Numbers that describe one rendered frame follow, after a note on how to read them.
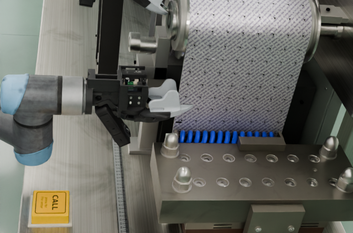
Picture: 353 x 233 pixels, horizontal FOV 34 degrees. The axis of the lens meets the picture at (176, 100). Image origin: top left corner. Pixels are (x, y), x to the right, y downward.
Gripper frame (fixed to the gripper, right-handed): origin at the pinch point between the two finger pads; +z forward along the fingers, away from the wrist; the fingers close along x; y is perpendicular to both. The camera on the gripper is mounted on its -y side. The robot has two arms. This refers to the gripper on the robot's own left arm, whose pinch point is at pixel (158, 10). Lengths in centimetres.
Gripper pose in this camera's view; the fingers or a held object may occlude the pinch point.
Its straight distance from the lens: 112.3
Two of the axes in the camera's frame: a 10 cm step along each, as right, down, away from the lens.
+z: 6.8, 5.3, 5.0
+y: 7.2, -6.1, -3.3
